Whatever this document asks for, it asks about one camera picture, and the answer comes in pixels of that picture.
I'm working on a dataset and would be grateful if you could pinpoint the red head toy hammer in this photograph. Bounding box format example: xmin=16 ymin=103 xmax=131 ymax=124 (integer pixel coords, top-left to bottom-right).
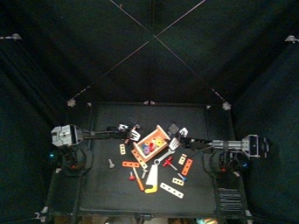
xmin=161 ymin=156 xmax=179 ymax=172

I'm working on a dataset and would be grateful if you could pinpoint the orange handle toy screwdriver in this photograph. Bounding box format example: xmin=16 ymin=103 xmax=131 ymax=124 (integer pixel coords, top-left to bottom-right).
xmin=131 ymin=166 xmax=145 ymax=193

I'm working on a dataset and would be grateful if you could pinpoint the grey toy wrench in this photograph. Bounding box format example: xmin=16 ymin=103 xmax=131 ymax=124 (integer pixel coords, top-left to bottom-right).
xmin=153 ymin=148 xmax=177 ymax=166

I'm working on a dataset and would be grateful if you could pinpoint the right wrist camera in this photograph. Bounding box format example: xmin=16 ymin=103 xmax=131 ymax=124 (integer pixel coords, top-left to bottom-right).
xmin=165 ymin=122 xmax=181 ymax=135

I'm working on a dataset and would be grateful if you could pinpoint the white toy saw yellow handle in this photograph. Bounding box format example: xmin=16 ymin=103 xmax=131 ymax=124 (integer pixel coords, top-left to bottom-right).
xmin=144 ymin=163 xmax=160 ymax=194

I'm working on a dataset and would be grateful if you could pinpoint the long wooden strip with holes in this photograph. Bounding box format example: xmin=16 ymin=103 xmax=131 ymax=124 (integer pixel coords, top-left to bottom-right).
xmin=159 ymin=182 xmax=185 ymax=200
xmin=129 ymin=149 xmax=149 ymax=171

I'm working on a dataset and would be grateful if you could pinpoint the orange toy bar with holes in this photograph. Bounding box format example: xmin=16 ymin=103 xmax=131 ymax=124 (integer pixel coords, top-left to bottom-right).
xmin=121 ymin=160 xmax=141 ymax=169
xmin=180 ymin=157 xmax=193 ymax=177

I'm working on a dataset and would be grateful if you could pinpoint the orange wooden toy toolbox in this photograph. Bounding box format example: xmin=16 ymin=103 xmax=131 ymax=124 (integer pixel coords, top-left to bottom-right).
xmin=132 ymin=124 xmax=173 ymax=163

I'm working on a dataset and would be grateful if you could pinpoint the blue toy screw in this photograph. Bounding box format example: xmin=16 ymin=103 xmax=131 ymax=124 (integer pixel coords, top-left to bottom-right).
xmin=176 ymin=172 xmax=188 ymax=184

